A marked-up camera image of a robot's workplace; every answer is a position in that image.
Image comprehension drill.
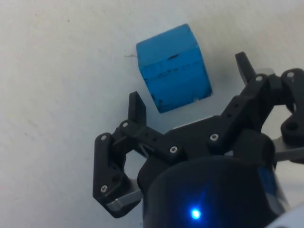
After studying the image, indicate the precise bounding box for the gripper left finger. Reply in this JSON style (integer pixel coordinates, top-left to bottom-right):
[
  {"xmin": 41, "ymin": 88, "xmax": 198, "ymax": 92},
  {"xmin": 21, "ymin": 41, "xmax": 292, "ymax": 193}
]
[{"xmin": 91, "ymin": 91, "xmax": 186, "ymax": 219}]

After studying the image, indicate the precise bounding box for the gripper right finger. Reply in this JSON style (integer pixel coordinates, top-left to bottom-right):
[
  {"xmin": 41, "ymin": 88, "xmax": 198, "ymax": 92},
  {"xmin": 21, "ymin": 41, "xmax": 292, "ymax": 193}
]
[{"xmin": 206, "ymin": 51, "xmax": 304, "ymax": 155}]

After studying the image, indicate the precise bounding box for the blue cube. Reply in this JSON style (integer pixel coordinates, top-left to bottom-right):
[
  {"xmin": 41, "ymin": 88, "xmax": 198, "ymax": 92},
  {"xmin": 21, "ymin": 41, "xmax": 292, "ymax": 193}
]
[{"xmin": 136, "ymin": 23, "xmax": 213, "ymax": 114}]

